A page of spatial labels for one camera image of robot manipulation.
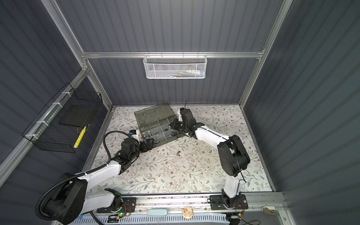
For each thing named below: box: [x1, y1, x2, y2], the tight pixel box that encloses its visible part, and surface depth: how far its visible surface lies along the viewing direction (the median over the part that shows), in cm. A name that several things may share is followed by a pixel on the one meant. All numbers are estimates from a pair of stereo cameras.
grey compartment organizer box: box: [134, 102, 185, 148], surface depth 110 cm
